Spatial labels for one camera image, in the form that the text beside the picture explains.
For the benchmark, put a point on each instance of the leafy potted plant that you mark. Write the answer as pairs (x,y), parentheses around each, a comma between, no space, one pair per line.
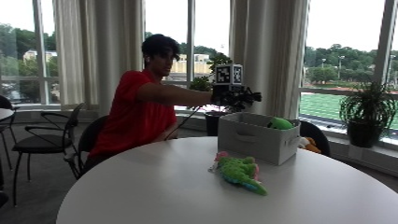
(216,93)

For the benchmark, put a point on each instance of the green round soft toy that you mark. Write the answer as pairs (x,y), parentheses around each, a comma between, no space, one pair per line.
(280,123)

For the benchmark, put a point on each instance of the green crocodile soft toy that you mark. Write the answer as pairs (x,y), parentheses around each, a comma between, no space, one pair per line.
(240,172)

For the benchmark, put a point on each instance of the white marker cube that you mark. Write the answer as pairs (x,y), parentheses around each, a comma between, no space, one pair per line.
(229,74)

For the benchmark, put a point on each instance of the white curtain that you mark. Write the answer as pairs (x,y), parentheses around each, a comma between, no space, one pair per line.
(269,56)
(99,53)

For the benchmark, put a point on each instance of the round white side table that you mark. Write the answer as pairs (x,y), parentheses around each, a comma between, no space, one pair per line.
(5,114)

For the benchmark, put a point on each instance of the orange and white soft toy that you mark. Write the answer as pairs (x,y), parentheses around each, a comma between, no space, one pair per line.
(311,144)

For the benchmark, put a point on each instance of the grey fabric storage box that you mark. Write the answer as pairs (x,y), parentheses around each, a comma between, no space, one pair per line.
(257,140)

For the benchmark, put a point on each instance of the the person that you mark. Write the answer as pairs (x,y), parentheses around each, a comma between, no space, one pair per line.
(139,109)

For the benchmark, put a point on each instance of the spiky potted plant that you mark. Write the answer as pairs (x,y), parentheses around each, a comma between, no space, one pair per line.
(367,113)

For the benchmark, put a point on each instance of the black chair with armrests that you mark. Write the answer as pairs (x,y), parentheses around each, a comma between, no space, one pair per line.
(46,140)

